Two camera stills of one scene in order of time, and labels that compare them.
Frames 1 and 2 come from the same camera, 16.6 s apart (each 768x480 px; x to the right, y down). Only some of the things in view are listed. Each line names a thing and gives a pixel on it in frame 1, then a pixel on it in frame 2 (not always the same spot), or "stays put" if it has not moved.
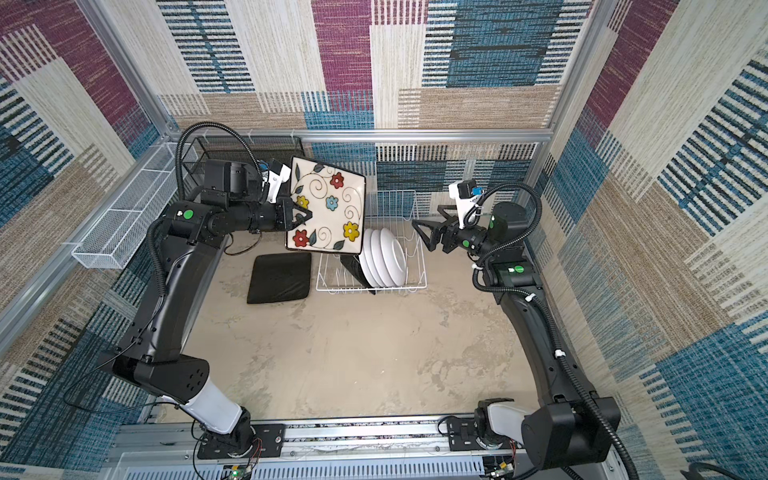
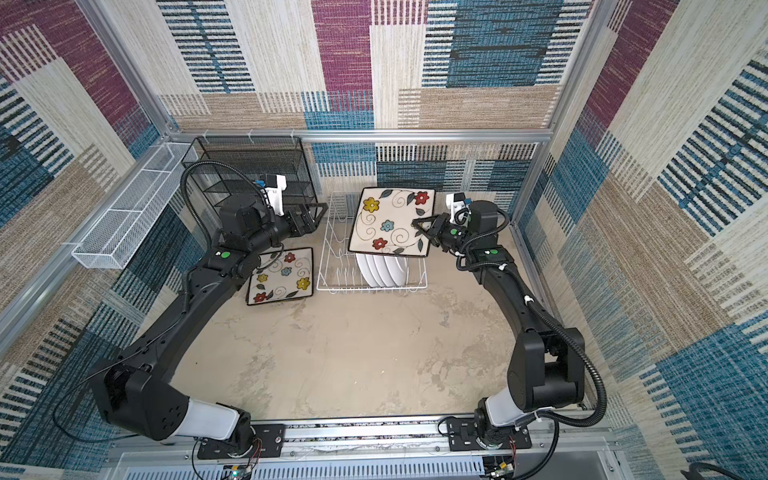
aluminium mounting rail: [372, 450] stays put
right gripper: [450, 231] stays put
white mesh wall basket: [130, 213] stays put
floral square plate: [336, 199] → [281, 276]
